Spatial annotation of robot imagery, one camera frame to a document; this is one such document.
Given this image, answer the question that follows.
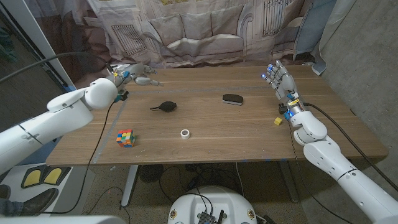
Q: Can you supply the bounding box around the black electronics module with antenna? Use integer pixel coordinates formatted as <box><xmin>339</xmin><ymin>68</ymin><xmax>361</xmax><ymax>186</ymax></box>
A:
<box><xmin>197</xmin><ymin>210</ymin><xmax>225</xmax><ymax>224</ymax></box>

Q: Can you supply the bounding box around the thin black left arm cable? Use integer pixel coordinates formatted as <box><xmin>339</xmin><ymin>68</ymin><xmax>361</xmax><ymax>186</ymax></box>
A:
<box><xmin>40</xmin><ymin>101</ymin><xmax>116</xmax><ymax>215</ymax></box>

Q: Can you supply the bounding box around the blue-grey plastic bin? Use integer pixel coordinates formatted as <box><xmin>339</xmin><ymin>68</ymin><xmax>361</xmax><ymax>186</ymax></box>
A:
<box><xmin>17</xmin><ymin>136</ymin><xmax>62</xmax><ymax>166</ymax></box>

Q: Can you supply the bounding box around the thin braided right arm cable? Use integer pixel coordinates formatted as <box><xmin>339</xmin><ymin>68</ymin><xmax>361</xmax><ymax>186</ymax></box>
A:
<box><xmin>287</xmin><ymin>119</ymin><xmax>355</xmax><ymax>224</ymax></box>

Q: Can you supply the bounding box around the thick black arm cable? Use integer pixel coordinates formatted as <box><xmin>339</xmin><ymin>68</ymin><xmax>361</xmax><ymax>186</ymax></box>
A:
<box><xmin>303</xmin><ymin>101</ymin><xmax>398</xmax><ymax>192</ymax></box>
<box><xmin>0</xmin><ymin>52</ymin><xmax>114</xmax><ymax>83</ymax></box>

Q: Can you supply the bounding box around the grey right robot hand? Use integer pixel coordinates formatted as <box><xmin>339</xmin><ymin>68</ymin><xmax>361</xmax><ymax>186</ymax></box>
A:
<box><xmin>261</xmin><ymin>60</ymin><xmax>304</xmax><ymax>114</ymax></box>

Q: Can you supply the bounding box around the printed sofa backdrop cloth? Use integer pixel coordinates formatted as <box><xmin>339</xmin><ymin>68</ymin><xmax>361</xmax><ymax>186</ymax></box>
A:
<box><xmin>23</xmin><ymin>0</ymin><xmax>338</xmax><ymax>102</ymax></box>

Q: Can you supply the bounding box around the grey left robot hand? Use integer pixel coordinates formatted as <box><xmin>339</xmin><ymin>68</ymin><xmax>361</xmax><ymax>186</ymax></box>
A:
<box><xmin>107</xmin><ymin>63</ymin><xmax>164</xmax><ymax>94</ymax></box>

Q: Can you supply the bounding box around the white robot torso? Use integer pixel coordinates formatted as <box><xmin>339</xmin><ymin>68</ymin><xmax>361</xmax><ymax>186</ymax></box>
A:
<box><xmin>167</xmin><ymin>185</ymin><xmax>258</xmax><ymax>224</ymax></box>

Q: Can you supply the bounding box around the black yellow foot pedal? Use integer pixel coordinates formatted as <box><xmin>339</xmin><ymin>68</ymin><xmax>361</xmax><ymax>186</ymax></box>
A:
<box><xmin>21</xmin><ymin>164</ymin><xmax>72</xmax><ymax>189</ymax></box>

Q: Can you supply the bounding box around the black round floor fan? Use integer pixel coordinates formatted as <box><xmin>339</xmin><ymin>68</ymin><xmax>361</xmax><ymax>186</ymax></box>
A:
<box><xmin>139</xmin><ymin>164</ymin><xmax>164</xmax><ymax>184</ymax></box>

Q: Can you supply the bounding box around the white partition post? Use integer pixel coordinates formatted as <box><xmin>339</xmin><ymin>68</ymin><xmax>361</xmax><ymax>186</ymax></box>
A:
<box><xmin>0</xmin><ymin>0</ymin><xmax>91</xmax><ymax>103</ymax></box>

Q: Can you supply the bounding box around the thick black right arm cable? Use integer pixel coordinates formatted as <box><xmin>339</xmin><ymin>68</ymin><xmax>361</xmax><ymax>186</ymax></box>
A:
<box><xmin>303</xmin><ymin>101</ymin><xmax>398</xmax><ymax>192</ymax></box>

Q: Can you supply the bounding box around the white floor cable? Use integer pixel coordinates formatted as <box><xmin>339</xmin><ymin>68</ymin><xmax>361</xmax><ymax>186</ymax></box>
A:
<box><xmin>235</xmin><ymin>162</ymin><xmax>245</xmax><ymax>197</ymax></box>

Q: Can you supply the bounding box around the white table leg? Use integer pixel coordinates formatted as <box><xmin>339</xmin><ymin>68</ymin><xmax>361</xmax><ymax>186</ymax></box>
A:
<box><xmin>120</xmin><ymin>164</ymin><xmax>139</xmax><ymax>206</ymax></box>

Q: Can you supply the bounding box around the dark leather shoe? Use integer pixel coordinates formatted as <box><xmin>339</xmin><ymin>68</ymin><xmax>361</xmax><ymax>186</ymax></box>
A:
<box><xmin>20</xmin><ymin>187</ymin><xmax>59</xmax><ymax>217</ymax></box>

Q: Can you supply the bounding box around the multicolour puzzle cube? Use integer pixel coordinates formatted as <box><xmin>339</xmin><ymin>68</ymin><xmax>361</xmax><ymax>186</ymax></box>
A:
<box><xmin>116</xmin><ymin>129</ymin><xmax>137</xmax><ymax>148</ymax></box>

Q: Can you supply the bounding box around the pale blue curtain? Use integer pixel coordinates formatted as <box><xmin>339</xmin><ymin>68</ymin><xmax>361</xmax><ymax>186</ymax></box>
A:
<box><xmin>293</xmin><ymin>0</ymin><xmax>358</xmax><ymax>76</ymax></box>

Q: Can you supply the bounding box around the person's leg in jeans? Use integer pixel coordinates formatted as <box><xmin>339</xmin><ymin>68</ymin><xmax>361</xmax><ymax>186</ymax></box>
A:
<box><xmin>0</xmin><ymin>198</ymin><xmax>24</xmax><ymax>217</ymax></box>

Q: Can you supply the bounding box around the grey table leg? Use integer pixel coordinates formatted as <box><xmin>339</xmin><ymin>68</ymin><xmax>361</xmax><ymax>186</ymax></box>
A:
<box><xmin>278</xmin><ymin>161</ymin><xmax>300</xmax><ymax>203</ymax></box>

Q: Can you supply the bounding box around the black rubber air blower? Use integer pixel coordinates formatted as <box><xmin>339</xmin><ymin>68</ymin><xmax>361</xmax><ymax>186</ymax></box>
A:
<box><xmin>149</xmin><ymin>101</ymin><xmax>178</xmax><ymax>113</ymax></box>

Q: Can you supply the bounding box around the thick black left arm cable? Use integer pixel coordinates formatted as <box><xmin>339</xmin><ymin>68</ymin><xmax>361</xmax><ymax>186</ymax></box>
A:
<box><xmin>0</xmin><ymin>52</ymin><xmax>114</xmax><ymax>83</ymax></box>

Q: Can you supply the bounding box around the black floor cable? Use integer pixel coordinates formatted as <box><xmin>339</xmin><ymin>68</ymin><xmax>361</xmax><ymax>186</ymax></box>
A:
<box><xmin>158</xmin><ymin>164</ymin><xmax>191</xmax><ymax>203</ymax></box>

